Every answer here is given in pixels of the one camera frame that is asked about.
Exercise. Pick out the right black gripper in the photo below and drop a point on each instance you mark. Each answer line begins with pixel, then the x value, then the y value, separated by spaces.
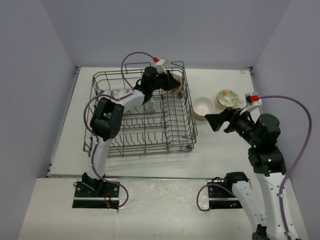
pixel 230 114

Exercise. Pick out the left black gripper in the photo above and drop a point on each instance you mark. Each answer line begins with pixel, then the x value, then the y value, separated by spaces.
pixel 170 82

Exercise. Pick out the beige floral bowl front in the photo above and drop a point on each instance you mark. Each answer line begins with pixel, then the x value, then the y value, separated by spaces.
pixel 199 118

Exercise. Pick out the white green floral bowl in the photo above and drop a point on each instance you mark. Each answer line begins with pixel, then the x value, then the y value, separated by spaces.
pixel 228 98

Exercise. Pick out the white blue-striped bowl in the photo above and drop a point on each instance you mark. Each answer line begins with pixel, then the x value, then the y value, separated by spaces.
pixel 115 93

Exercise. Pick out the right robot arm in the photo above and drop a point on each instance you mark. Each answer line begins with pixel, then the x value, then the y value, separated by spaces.
pixel 267 220

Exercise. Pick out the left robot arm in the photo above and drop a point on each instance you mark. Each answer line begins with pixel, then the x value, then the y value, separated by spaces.
pixel 107 118

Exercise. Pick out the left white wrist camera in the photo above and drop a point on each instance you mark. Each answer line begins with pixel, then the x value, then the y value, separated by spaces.
pixel 160 64

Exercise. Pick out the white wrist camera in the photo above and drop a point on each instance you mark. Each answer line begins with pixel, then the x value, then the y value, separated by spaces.
pixel 160 64
pixel 252 101

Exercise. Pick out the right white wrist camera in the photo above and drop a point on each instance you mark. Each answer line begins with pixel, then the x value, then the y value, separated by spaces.
pixel 252 101

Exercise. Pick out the grey wire dish rack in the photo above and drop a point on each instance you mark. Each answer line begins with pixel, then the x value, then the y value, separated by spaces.
pixel 170 127

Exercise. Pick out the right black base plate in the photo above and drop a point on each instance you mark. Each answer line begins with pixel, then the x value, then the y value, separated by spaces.
pixel 220 199

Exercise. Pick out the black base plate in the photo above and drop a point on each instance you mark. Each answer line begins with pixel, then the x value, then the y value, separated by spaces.
pixel 105 197
pixel 220 199

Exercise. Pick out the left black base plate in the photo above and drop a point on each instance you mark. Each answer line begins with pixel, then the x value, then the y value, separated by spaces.
pixel 105 197

